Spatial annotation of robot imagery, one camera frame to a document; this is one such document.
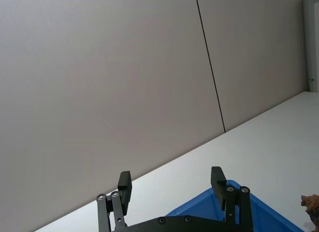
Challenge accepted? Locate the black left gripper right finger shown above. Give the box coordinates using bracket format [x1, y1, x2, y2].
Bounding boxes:
[210, 166, 254, 230]

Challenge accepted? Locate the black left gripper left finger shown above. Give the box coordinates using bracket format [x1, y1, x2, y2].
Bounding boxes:
[96, 171, 132, 232]

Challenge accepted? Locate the blue plastic bin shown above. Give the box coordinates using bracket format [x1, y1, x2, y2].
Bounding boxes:
[164, 180, 306, 232]

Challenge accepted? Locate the brown furry toy figure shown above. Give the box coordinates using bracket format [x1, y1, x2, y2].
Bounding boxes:
[300, 195, 319, 224]

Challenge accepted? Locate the white door frame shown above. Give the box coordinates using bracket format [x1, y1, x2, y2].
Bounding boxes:
[302, 0, 319, 93]

